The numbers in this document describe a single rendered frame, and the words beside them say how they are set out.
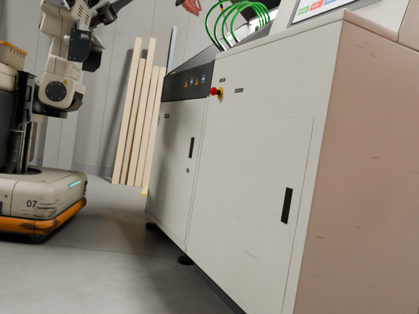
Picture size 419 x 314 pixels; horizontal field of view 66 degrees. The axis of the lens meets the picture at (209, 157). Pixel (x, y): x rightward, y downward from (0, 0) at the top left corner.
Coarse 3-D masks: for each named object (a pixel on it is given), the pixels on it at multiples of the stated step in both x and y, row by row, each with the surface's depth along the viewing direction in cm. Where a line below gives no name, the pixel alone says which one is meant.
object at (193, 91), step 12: (180, 72) 180; (192, 72) 164; (204, 72) 152; (168, 84) 195; (180, 84) 178; (204, 84) 150; (168, 96) 193; (180, 96) 176; (192, 96) 161; (204, 96) 149
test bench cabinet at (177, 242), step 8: (160, 104) 205; (200, 144) 147; (200, 152) 146; (152, 160) 207; (192, 200) 148; (192, 208) 147; (152, 216) 195; (152, 224) 204; (160, 224) 181; (168, 232) 169; (176, 240) 159; (184, 248) 150; (184, 256) 158; (184, 264) 154
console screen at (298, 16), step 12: (300, 0) 140; (312, 0) 132; (324, 0) 125; (336, 0) 119; (348, 0) 114; (360, 0) 108; (372, 0) 104; (300, 12) 137; (312, 12) 129; (324, 12) 123; (288, 24) 141
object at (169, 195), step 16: (160, 112) 203; (176, 112) 178; (192, 112) 159; (160, 128) 200; (176, 128) 175; (192, 128) 157; (160, 144) 196; (176, 144) 173; (192, 144) 154; (160, 160) 193; (176, 160) 170; (192, 160) 153; (160, 176) 190; (176, 176) 168; (192, 176) 151; (160, 192) 187; (176, 192) 165; (192, 192) 149; (160, 208) 184; (176, 208) 163; (176, 224) 161
